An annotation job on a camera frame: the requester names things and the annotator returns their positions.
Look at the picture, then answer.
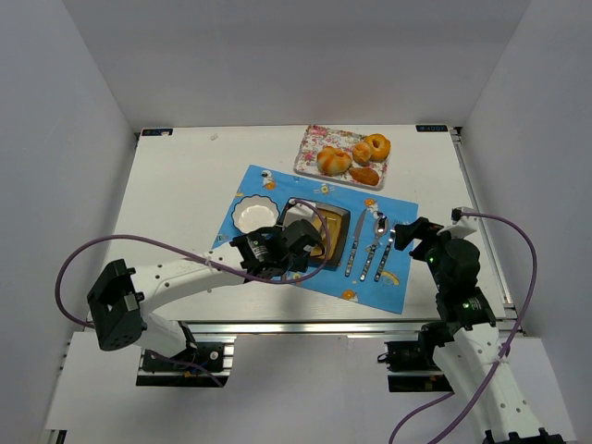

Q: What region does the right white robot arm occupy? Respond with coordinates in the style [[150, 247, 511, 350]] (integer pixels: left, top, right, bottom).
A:
[[391, 208, 563, 443]]

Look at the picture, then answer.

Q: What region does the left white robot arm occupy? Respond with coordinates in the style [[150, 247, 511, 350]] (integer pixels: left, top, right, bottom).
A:
[[87, 219, 323, 359]]

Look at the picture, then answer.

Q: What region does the large orange twisted bread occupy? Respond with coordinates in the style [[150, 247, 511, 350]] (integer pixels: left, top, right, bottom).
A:
[[316, 146, 352, 176]]

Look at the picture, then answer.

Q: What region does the blue cartoon placemat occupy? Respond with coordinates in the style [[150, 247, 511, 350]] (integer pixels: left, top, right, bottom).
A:
[[213, 165, 419, 314]]

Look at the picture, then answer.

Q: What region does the black square plate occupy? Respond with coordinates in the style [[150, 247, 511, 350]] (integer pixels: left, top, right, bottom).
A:
[[275, 196, 352, 271]]

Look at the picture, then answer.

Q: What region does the white scalloped bowl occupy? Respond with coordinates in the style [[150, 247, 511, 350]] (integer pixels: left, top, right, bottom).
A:
[[231, 194, 279, 234]]

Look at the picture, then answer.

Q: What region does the brown flaky pastry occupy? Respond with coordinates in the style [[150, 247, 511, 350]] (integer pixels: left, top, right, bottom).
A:
[[348, 167, 380, 187]]

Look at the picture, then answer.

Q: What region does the small round roll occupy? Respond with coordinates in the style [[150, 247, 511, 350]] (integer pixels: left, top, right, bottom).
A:
[[351, 142, 374, 167]]

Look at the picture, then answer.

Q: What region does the floral rectangular tray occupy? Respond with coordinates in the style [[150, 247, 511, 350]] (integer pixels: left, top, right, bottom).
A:
[[293, 125, 391, 190]]

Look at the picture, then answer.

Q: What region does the right blue table label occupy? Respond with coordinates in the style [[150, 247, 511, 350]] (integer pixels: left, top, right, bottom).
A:
[[415, 124, 449, 132]]

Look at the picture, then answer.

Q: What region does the blue table label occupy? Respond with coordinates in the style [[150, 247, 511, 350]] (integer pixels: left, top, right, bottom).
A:
[[141, 128, 173, 137], [415, 124, 449, 132]]

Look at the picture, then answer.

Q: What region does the left blue table label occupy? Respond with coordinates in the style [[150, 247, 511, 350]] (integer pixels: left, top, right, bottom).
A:
[[141, 128, 173, 137]]

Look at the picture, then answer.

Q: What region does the fork with patterned handle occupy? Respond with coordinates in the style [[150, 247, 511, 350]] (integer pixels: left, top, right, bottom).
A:
[[374, 219, 401, 282]]

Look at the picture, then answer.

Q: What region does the spoon with patterned handle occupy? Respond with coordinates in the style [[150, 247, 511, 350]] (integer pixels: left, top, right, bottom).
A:
[[360, 212, 389, 281]]

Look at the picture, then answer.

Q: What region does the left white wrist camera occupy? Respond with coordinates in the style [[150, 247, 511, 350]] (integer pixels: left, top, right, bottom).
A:
[[277, 198, 316, 228]]

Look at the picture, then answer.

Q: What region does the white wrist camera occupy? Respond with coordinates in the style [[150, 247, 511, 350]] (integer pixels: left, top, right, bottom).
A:
[[450, 206, 478, 239], [277, 198, 316, 228]]

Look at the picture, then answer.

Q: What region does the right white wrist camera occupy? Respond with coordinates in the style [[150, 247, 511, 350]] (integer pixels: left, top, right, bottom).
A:
[[450, 206, 478, 239]]

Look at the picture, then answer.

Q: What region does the knife with patterned handle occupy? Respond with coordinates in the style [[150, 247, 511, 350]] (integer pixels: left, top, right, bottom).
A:
[[344, 209, 367, 278]]

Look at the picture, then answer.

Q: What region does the bagel ring bread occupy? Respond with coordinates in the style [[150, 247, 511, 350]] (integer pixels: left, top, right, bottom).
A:
[[364, 133, 391, 162]]

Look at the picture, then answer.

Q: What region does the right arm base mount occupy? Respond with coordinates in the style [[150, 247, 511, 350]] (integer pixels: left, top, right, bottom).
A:
[[376, 321, 452, 393]]

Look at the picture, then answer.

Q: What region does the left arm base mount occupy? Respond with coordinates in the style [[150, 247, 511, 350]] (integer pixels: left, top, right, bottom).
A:
[[136, 334, 235, 389]]

